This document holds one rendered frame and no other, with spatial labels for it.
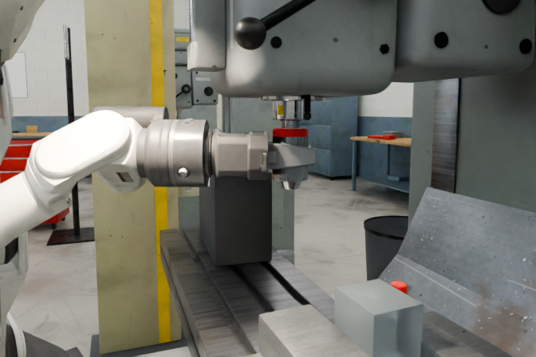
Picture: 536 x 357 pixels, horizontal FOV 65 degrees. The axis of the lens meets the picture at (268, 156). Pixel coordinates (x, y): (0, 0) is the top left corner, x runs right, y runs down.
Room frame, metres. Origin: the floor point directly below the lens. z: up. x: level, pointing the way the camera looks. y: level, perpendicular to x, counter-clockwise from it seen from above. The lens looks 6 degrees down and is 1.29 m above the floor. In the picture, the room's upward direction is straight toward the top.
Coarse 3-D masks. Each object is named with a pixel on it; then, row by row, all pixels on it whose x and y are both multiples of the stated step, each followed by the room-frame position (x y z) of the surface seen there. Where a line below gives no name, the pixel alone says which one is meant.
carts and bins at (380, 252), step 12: (384, 216) 2.60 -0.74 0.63; (396, 216) 2.61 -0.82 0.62; (372, 228) 2.55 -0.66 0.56; (384, 228) 2.59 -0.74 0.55; (396, 228) 2.60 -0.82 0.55; (372, 240) 2.28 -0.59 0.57; (384, 240) 2.21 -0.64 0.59; (396, 240) 2.17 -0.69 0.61; (372, 252) 2.29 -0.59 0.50; (384, 252) 2.22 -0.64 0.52; (396, 252) 2.18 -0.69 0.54; (372, 264) 2.29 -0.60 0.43; (384, 264) 2.22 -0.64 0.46; (372, 276) 2.30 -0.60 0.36
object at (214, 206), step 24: (216, 192) 0.81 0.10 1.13; (240, 192) 0.82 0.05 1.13; (264, 192) 0.84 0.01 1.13; (216, 216) 0.81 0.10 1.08; (240, 216) 0.82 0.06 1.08; (264, 216) 0.84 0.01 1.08; (216, 240) 0.81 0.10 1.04; (240, 240) 0.82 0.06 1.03; (264, 240) 0.84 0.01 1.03; (216, 264) 0.81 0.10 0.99
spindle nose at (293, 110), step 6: (276, 102) 0.53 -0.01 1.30; (282, 102) 0.53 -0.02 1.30; (288, 102) 0.52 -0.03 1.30; (294, 102) 0.52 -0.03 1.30; (300, 102) 0.53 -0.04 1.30; (276, 108) 0.53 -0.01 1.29; (288, 108) 0.52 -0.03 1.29; (294, 108) 0.52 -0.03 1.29; (300, 108) 0.53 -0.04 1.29; (276, 114) 0.53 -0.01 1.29; (288, 114) 0.52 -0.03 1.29; (294, 114) 0.52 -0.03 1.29; (300, 114) 0.53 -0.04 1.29
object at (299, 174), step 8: (288, 144) 0.52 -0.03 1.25; (296, 144) 0.53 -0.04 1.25; (304, 144) 0.53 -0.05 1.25; (288, 168) 0.52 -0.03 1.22; (296, 168) 0.53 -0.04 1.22; (304, 168) 0.53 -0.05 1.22; (272, 176) 0.55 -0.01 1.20; (280, 176) 0.53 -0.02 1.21; (288, 176) 0.52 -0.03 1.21; (296, 176) 0.53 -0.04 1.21; (304, 176) 0.53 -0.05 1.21
